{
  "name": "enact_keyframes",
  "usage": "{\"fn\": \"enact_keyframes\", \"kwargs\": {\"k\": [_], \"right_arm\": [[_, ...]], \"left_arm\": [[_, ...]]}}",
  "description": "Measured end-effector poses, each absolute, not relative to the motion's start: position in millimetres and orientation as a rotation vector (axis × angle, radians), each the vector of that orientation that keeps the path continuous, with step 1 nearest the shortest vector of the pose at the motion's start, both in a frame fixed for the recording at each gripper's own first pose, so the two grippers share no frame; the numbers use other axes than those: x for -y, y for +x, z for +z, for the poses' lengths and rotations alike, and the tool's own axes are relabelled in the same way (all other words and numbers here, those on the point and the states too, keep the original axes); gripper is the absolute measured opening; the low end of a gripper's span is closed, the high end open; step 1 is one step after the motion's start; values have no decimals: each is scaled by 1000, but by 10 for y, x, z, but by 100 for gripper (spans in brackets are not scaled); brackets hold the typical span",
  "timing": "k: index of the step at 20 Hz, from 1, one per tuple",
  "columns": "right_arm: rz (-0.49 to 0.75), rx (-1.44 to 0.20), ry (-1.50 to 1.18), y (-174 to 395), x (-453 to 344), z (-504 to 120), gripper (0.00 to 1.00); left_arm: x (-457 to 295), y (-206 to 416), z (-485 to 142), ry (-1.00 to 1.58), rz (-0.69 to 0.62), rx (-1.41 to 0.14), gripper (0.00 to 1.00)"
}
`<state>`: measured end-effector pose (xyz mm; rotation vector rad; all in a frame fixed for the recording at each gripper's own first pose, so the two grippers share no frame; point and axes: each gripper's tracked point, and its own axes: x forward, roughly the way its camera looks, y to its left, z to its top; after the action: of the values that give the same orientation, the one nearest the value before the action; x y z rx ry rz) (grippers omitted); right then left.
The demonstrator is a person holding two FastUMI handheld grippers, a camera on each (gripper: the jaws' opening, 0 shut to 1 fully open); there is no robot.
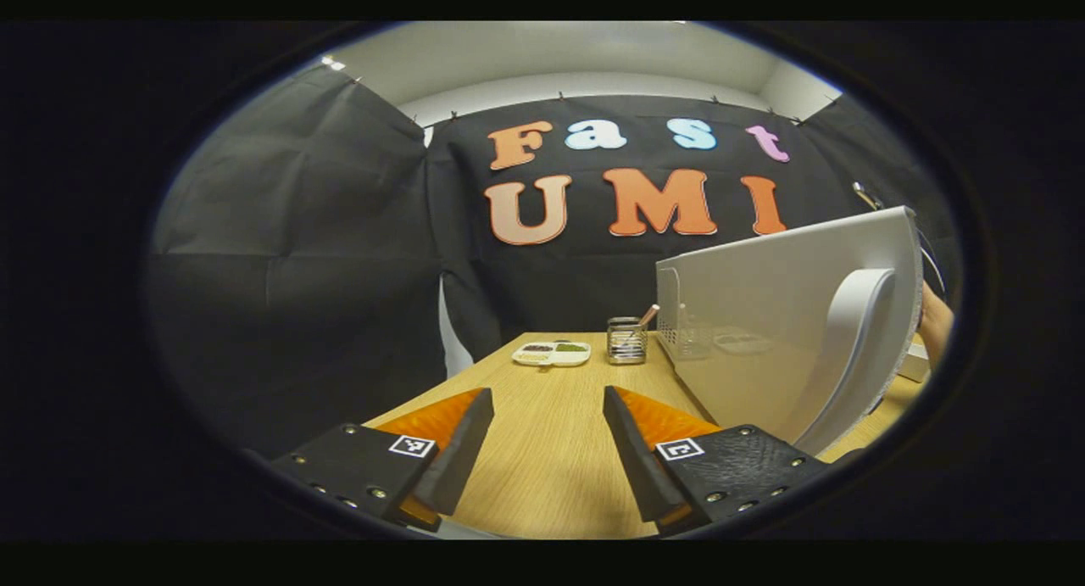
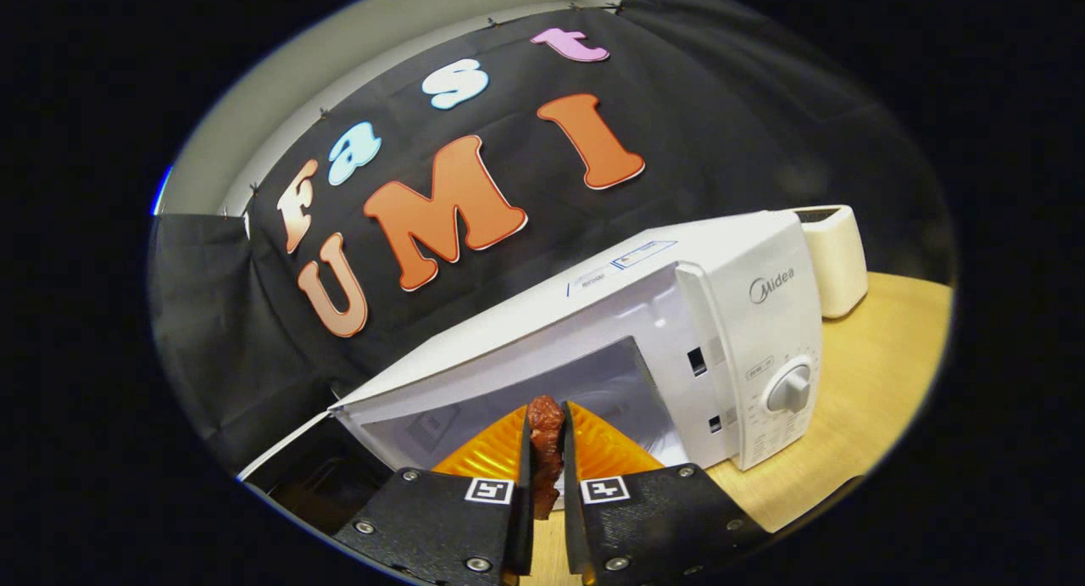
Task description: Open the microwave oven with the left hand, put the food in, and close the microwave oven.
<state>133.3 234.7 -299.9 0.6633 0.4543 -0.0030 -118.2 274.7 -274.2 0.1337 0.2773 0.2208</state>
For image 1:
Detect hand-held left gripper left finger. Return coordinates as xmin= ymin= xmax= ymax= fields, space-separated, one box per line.
xmin=270 ymin=388 xmax=495 ymax=533

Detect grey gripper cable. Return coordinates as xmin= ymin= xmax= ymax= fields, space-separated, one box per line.
xmin=852 ymin=181 xmax=947 ymax=297

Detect white microwave oven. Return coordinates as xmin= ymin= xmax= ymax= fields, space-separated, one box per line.
xmin=655 ymin=205 xmax=932 ymax=458

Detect metal mesh utensil holder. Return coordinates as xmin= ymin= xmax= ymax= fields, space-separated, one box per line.
xmin=607 ymin=316 xmax=648 ymax=366

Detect white divided sauce dish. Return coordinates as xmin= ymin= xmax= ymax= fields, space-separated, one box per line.
xmin=511 ymin=340 xmax=593 ymax=368

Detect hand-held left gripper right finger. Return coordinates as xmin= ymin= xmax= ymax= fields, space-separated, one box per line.
xmin=603 ymin=386 xmax=832 ymax=536

